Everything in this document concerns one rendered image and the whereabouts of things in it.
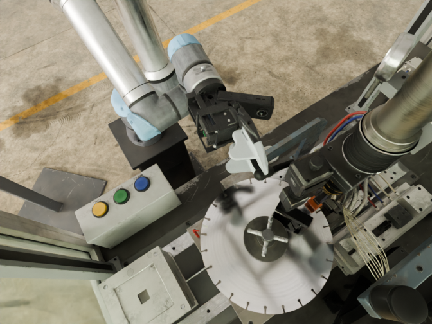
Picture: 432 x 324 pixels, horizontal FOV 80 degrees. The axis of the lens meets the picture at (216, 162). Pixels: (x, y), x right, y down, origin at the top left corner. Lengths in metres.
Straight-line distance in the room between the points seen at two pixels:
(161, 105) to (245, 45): 1.92
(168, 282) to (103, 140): 1.54
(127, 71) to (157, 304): 0.57
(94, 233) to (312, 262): 0.59
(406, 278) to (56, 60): 2.83
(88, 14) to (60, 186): 1.54
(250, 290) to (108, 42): 0.64
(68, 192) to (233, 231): 1.51
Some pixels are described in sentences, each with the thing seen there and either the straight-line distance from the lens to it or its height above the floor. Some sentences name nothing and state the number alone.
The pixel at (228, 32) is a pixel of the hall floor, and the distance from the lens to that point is 2.62.
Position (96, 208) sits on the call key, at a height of 0.91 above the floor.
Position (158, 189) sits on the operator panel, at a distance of 0.81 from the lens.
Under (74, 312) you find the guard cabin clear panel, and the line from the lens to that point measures 0.75.
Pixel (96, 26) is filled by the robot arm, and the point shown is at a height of 1.27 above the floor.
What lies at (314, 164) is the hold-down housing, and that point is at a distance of 0.41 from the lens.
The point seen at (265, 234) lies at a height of 1.00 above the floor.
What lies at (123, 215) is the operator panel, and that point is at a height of 0.90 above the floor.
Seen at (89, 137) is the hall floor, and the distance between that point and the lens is 2.19.
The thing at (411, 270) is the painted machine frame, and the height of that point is 1.05.
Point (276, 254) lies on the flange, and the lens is 0.68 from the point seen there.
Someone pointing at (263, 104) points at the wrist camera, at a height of 1.22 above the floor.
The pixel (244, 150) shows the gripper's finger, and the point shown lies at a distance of 0.44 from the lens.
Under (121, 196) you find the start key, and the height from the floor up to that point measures 0.91.
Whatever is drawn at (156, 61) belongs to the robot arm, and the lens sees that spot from 0.89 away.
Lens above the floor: 1.63
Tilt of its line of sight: 65 degrees down
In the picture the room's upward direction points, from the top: 9 degrees counter-clockwise
